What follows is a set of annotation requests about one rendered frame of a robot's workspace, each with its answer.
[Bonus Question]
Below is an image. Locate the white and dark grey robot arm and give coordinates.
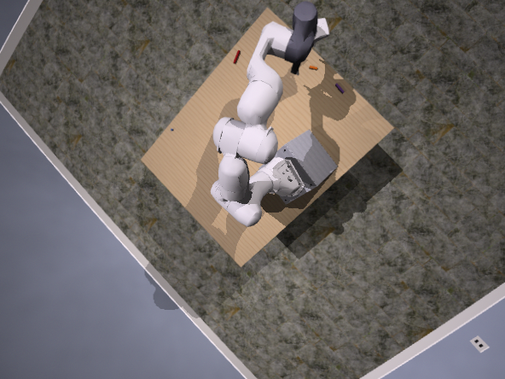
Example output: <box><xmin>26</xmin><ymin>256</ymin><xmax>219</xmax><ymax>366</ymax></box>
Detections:
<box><xmin>211</xmin><ymin>1</ymin><xmax>329</xmax><ymax>227</ymax></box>

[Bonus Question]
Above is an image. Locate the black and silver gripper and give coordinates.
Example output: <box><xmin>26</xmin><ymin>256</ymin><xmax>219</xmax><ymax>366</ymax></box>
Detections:
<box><xmin>291</xmin><ymin>43</ymin><xmax>316</xmax><ymax>75</ymax></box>

